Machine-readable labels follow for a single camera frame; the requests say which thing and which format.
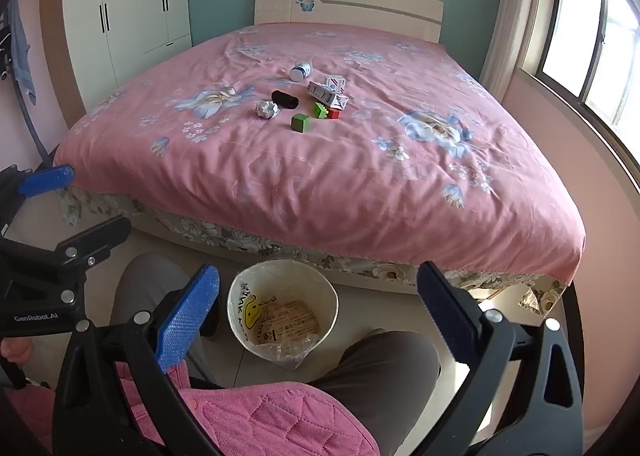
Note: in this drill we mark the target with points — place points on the white bottle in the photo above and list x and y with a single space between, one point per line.
301 70

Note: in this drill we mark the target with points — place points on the cream bed headboard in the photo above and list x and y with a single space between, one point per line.
375 11

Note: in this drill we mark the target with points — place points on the small white striped box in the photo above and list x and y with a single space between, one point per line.
335 82

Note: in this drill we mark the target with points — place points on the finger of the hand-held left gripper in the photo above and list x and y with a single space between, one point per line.
47 180
95 241

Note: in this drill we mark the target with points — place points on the blue hanging cloth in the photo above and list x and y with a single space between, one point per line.
20 51

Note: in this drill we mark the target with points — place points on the long white box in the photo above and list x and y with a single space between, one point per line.
325 95

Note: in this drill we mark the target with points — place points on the grey clothes stand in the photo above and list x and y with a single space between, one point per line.
31 128

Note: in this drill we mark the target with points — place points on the person's left hand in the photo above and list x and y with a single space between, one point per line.
15 348

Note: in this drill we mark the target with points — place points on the black cloth roll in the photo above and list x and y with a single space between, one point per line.
285 98

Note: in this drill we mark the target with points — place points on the red block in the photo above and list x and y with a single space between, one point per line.
335 114

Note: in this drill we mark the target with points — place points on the floral bed skirt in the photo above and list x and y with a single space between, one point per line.
250 238

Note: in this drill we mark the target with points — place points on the person's right leg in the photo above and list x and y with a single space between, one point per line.
380 376

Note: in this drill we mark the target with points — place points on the cream curtain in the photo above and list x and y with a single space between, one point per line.
505 16

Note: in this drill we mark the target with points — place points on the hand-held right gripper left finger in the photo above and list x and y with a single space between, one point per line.
190 316

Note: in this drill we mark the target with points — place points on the green building brick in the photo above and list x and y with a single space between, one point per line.
320 110

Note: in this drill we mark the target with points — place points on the white trash bin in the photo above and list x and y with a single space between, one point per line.
240 316

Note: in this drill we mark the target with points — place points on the window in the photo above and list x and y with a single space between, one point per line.
575 36

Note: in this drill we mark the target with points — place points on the crumpled silver paper ball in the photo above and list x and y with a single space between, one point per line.
267 109

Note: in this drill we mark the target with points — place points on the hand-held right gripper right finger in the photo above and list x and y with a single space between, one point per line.
447 316

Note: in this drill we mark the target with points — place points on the green cube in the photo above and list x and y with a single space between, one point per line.
300 122

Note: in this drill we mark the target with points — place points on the person's left leg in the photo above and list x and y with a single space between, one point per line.
145 286

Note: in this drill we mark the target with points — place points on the person's leg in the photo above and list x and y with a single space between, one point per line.
145 286
380 376

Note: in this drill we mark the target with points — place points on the pink floral bedspread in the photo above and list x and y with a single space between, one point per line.
310 176

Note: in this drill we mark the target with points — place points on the orange printed wrapper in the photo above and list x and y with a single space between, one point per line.
290 318

